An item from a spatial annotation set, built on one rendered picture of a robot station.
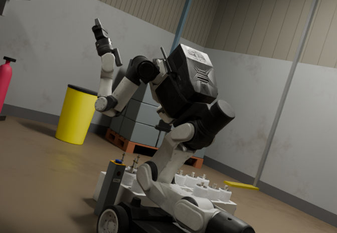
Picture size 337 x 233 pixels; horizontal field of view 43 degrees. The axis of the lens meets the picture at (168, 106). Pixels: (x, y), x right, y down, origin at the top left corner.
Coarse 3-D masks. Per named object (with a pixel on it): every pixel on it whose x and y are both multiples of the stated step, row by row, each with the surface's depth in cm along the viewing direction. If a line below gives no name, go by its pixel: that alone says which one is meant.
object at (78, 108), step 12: (72, 96) 424; (84, 96) 424; (96, 96) 432; (72, 108) 424; (84, 108) 426; (60, 120) 431; (72, 120) 425; (84, 120) 429; (60, 132) 428; (72, 132) 426; (84, 132) 435
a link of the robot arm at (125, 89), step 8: (128, 80) 212; (120, 88) 213; (128, 88) 212; (136, 88) 215; (112, 96) 214; (120, 96) 213; (128, 96) 214; (96, 104) 215; (104, 104) 213; (112, 104) 212; (120, 104) 214; (120, 112) 219
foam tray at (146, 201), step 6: (102, 174) 264; (102, 180) 263; (96, 186) 266; (120, 186) 248; (126, 186) 248; (96, 192) 264; (120, 192) 247; (126, 192) 243; (132, 192) 240; (96, 198) 263; (120, 198) 246; (126, 198) 242; (144, 198) 242; (114, 204) 249; (144, 204) 243; (150, 204) 246; (156, 204) 249
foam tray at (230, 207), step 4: (184, 188) 297; (188, 188) 299; (192, 188) 302; (212, 200) 283; (220, 200) 291; (216, 204) 284; (220, 204) 286; (224, 204) 289; (228, 204) 291; (232, 204) 294; (236, 204) 296; (224, 208) 289; (228, 208) 292; (232, 208) 294; (232, 212) 295
